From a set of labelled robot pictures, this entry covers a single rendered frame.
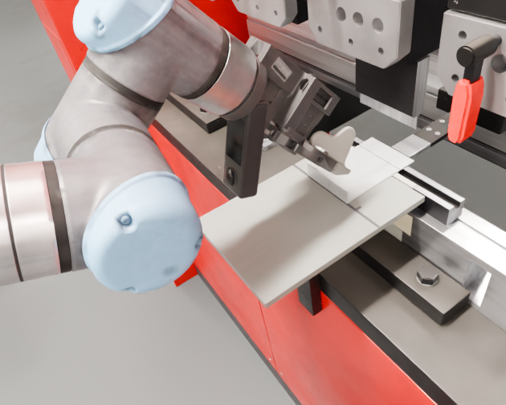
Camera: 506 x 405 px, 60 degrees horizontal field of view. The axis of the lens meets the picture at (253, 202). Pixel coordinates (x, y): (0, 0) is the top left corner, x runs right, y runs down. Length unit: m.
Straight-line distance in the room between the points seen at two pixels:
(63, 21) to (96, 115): 0.91
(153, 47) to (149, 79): 0.03
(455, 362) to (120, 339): 1.40
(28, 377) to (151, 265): 1.66
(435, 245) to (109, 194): 0.47
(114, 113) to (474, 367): 0.50
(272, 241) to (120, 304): 1.40
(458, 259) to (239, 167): 0.31
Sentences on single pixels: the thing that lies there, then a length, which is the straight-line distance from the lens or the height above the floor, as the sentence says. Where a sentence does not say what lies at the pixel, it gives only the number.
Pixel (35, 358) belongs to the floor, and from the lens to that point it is 1.95.
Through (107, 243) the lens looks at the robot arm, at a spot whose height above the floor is 1.25.
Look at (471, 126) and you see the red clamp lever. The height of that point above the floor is 1.17.
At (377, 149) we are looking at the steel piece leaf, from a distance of 0.69.
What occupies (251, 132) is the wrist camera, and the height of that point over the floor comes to 1.16.
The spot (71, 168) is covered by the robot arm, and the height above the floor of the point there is 1.27.
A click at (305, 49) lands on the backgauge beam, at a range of 1.14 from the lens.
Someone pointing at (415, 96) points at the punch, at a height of 1.13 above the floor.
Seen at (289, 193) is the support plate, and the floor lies 1.00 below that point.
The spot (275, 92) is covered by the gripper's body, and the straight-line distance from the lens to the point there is 0.48.
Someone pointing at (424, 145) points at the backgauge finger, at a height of 1.00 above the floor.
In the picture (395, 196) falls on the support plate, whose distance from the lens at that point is 0.62.
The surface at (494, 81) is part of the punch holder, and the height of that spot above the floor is 1.20.
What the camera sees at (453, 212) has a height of 0.99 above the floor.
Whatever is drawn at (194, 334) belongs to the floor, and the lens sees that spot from 1.72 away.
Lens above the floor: 1.42
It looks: 42 degrees down
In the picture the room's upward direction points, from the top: 12 degrees counter-clockwise
